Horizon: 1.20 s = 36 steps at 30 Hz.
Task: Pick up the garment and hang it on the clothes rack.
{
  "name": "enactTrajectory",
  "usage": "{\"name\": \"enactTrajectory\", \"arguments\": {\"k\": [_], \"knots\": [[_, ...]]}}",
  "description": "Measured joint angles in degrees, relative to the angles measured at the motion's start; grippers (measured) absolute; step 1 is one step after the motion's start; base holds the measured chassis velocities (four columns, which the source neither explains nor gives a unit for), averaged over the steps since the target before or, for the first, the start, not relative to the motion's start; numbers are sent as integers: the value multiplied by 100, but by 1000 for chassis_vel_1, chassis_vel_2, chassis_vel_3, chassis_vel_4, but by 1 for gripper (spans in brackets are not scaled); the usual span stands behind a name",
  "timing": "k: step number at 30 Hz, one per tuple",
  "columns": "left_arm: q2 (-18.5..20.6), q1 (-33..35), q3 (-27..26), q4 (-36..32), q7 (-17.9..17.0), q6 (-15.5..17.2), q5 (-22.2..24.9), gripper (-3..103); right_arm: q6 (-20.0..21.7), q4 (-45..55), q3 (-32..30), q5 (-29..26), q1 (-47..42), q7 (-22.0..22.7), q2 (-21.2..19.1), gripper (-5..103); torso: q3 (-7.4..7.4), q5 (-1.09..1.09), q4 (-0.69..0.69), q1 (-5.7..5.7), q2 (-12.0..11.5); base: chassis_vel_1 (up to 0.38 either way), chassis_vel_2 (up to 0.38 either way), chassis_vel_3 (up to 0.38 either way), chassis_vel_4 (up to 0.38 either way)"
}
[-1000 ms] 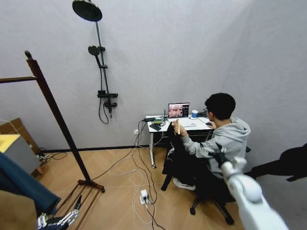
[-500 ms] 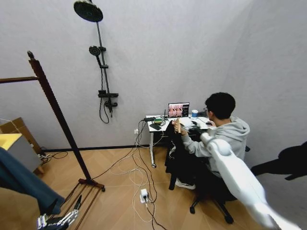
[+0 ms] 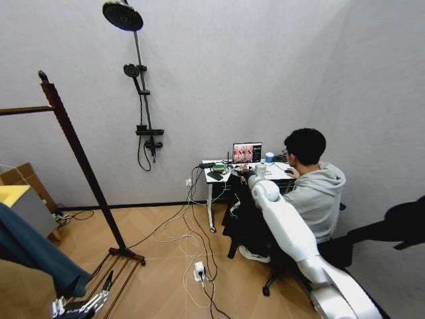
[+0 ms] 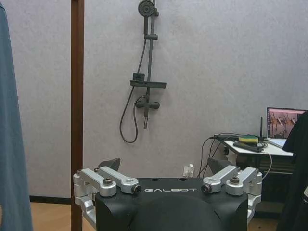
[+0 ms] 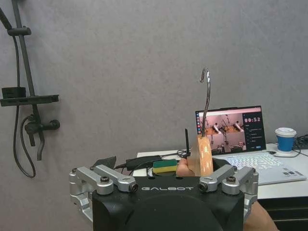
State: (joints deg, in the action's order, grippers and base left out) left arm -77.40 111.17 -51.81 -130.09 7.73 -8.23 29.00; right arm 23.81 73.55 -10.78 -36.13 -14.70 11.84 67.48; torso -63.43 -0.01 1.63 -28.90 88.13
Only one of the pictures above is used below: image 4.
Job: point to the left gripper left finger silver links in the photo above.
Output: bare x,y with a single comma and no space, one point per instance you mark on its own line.
90,176

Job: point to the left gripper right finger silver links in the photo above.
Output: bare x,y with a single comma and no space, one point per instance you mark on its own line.
245,176

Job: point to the black hanging garment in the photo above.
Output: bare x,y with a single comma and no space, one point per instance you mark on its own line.
297,168

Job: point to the blue hanging garment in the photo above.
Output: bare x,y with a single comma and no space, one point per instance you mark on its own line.
12,120

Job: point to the flat black device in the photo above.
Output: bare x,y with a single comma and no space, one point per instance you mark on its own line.
247,146

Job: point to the yellow green sponge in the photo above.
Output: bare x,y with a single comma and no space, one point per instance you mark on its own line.
247,139

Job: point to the white side table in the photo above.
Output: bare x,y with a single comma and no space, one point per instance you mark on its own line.
276,150

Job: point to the black upright antenna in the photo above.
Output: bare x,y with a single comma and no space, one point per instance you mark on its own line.
261,130

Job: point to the open laptop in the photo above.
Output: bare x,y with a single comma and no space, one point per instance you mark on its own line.
279,122

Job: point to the brown wooden rack pole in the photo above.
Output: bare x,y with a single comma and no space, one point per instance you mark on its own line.
77,96

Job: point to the dark grey shower mixer tap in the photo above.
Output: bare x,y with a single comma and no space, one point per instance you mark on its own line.
148,105

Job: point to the dark grey shower shelf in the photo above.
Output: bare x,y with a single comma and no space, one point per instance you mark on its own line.
149,84

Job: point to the small black box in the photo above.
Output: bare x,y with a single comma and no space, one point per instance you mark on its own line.
138,77

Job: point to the dark grey shower head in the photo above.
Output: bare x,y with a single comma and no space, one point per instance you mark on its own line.
145,9

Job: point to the white wall plug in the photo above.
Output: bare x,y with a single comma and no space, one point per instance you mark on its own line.
188,170

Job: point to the dark grey shower rail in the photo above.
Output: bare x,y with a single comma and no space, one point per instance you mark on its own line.
151,60

